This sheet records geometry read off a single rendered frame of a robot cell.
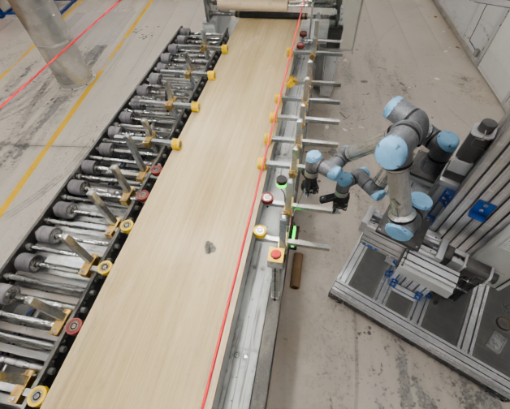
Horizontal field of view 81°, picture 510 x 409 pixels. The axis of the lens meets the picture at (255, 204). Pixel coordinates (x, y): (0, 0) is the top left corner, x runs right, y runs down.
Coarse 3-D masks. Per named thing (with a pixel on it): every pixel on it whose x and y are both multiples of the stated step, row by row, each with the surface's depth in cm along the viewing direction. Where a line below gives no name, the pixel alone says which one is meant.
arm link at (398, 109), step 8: (392, 104) 142; (400, 104) 140; (408, 104) 139; (384, 112) 146; (392, 112) 142; (400, 112) 139; (408, 112) 137; (392, 120) 144; (400, 120) 140; (432, 128) 166; (424, 144) 173
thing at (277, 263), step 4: (272, 248) 134; (276, 248) 134; (280, 248) 133; (268, 252) 133; (280, 252) 132; (284, 252) 135; (268, 256) 131; (272, 256) 131; (280, 256) 131; (268, 260) 130; (272, 260) 130; (276, 260) 130; (280, 260) 130; (268, 264) 133; (272, 264) 132; (276, 264) 131; (280, 264) 131; (276, 268) 135; (280, 268) 134
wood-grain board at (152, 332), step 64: (256, 64) 287; (192, 128) 235; (256, 128) 232; (192, 192) 197; (128, 256) 171; (192, 256) 169; (128, 320) 150; (192, 320) 148; (64, 384) 134; (128, 384) 133; (192, 384) 132
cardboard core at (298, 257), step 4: (296, 252) 258; (296, 256) 256; (300, 256) 256; (296, 260) 253; (300, 260) 254; (292, 264) 255; (296, 264) 252; (300, 264) 253; (292, 268) 252; (296, 268) 249; (300, 268) 251; (292, 272) 249; (296, 272) 247; (300, 272) 249; (292, 276) 246; (296, 276) 245; (292, 280) 244; (296, 280) 243; (292, 284) 242; (296, 284) 241; (292, 288) 246; (296, 288) 246
